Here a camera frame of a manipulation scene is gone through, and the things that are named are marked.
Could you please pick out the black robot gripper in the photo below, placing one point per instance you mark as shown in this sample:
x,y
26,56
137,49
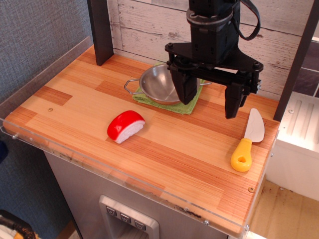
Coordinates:
x,y
214,55

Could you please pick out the red white toy sushi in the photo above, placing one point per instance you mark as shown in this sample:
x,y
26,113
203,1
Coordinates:
x,y
125,125

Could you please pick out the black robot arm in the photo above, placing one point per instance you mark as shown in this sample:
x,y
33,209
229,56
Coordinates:
x,y
218,12

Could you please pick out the green folded cloth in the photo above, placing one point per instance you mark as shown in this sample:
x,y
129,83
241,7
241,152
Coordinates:
x,y
178,108

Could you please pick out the white toy sink unit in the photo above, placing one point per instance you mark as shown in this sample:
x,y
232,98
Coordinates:
x,y
294,164

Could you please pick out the grey toy fridge cabinet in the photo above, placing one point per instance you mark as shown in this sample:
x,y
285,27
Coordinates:
x,y
104,207

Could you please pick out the clear acrylic edge guard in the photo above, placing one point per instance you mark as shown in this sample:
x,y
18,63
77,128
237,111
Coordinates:
x,y
147,167

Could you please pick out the yellow handled toy knife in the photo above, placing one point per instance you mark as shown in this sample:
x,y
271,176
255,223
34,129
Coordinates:
x,y
241,159

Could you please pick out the dark right post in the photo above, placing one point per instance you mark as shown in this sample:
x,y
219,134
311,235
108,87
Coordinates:
x,y
301,52

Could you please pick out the dark post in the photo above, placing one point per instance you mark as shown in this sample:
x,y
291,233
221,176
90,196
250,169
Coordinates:
x,y
101,30
301,52

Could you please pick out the dark left post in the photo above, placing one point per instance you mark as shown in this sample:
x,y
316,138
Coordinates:
x,y
101,30

